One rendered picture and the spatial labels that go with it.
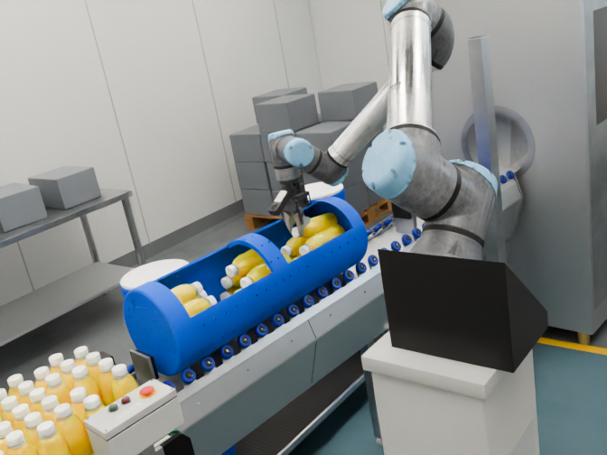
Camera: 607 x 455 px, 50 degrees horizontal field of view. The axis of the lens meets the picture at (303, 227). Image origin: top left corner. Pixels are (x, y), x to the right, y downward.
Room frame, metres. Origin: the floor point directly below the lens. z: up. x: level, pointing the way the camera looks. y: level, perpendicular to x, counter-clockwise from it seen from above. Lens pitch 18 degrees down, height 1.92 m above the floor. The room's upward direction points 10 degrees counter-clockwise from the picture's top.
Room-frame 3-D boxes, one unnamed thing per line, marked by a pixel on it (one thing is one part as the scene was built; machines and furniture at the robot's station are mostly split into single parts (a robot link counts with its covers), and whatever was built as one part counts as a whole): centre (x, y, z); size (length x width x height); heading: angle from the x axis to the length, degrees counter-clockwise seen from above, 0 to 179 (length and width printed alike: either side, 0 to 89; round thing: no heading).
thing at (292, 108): (5.94, -0.17, 0.59); 1.20 x 0.80 x 1.19; 48
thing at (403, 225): (2.64, -0.43, 1.00); 0.10 x 0.04 x 0.15; 43
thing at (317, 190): (3.21, -0.10, 1.03); 0.28 x 0.28 x 0.01
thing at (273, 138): (2.23, 0.02, 1.47); 0.10 x 0.09 x 0.12; 19
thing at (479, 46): (2.51, -0.77, 0.85); 0.06 x 0.06 x 1.70; 43
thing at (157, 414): (1.38, 0.49, 1.05); 0.20 x 0.10 x 0.10; 133
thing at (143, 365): (1.73, 0.53, 0.99); 0.10 x 0.02 x 0.12; 43
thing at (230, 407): (2.45, -0.23, 0.79); 2.17 x 0.29 x 0.34; 133
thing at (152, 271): (2.42, 0.61, 1.03); 0.28 x 0.28 x 0.01
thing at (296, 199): (2.24, 0.01, 1.30); 0.09 x 0.08 x 0.12; 134
